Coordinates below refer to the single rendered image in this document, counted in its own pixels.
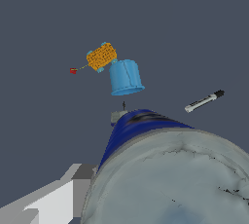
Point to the small grey object with antenna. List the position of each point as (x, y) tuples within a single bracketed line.
[(118, 115)]

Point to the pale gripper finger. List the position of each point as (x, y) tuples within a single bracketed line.
[(53, 200)]

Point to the blue can with grey base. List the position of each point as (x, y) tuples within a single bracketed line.
[(168, 172)]

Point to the light blue plastic cup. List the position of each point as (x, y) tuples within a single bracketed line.
[(125, 76)]

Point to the orange toy with cyan wheels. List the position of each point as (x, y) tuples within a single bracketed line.
[(101, 56)]

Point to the white marker with black cap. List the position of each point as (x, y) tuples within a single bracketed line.
[(204, 101)]

